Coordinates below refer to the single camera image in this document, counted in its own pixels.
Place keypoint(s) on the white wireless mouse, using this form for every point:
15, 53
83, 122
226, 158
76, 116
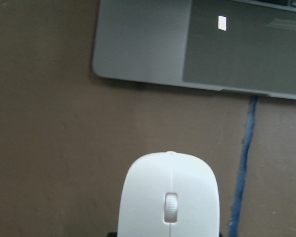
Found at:
169, 194

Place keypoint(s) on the grey laptop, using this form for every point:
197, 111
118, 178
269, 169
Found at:
246, 46

